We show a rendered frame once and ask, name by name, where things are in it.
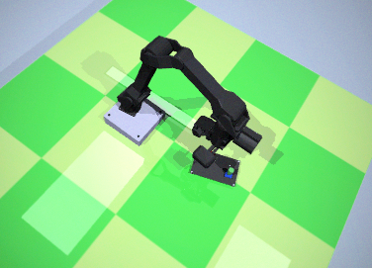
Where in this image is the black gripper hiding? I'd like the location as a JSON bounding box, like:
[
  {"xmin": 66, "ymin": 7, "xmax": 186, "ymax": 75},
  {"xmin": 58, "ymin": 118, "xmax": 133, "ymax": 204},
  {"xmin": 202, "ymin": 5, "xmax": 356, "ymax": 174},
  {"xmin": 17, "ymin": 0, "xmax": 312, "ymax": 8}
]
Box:
[{"xmin": 192, "ymin": 128, "xmax": 233, "ymax": 168}]

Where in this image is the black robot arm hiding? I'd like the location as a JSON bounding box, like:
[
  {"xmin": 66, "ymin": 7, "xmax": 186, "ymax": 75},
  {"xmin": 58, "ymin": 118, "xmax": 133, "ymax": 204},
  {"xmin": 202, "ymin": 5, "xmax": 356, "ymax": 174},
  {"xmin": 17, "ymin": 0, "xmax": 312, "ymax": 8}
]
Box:
[{"xmin": 117, "ymin": 36, "xmax": 262, "ymax": 154}]

